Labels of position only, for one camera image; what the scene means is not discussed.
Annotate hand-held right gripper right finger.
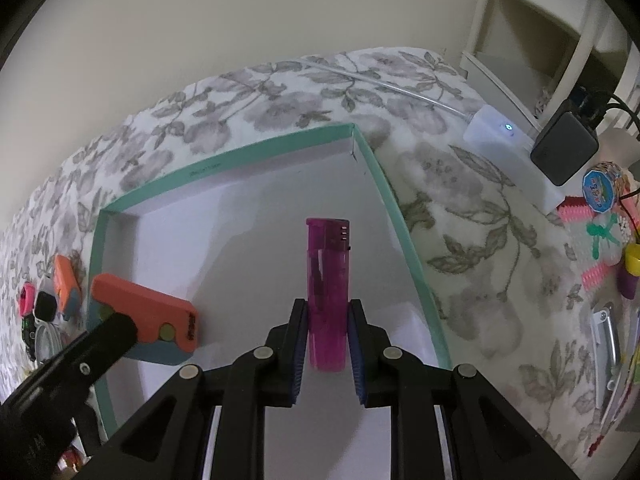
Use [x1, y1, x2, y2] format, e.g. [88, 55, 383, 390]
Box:
[347, 299, 576, 480]

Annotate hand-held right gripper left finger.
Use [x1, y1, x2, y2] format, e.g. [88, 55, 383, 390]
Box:
[75, 299, 308, 480]

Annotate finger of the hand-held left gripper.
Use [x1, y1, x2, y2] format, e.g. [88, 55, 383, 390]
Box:
[75, 391, 104, 457]
[0, 312, 139, 411]

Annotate round clear tape roll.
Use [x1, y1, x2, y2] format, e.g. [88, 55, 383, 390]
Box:
[37, 321, 66, 365]

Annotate pink translucent lighter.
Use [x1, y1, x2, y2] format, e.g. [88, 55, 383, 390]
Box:
[305, 217, 352, 373]

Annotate teal cardboard box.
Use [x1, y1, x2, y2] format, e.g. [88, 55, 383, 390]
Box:
[90, 121, 453, 441]

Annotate grey smartwatch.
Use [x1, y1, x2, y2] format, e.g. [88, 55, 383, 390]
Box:
[34, 280, 58, 323]

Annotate black toy car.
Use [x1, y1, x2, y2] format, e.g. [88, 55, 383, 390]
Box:
[22, 316, 41, 362]

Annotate coral blue toy on table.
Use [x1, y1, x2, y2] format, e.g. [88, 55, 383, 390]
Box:
[52, 254, 82, 321]

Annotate silver hair clip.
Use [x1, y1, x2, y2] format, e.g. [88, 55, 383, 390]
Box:
[590, 300, 624, 409]

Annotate pink hair comb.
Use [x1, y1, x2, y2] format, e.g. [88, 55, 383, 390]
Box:
[560, 197, 599, 224]
[582, 259, 619, 292]

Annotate white charger block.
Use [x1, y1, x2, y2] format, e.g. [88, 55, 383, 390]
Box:
[462, 105, 571, 211]

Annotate floral blanket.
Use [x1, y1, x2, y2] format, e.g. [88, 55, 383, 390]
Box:
[0, 47, 640, 480]

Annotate green plastic toy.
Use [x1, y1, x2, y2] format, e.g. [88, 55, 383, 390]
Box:
[586, 214, 622, 261]

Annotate black power adapter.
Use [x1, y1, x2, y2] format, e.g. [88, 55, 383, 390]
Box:
[530, 100, 600, 187]

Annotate yellow and purple toy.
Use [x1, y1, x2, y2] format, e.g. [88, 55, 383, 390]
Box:
[620, 242, 640, 299]

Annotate colourful round tape roll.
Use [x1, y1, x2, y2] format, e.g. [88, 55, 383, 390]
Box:
[582, 161, 624, 211]

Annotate white shelf unit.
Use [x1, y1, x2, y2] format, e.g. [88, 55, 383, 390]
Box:
[460, 0, 640, 132]

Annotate black cables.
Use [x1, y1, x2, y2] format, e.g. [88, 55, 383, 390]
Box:
[592, 91, 640, 137]

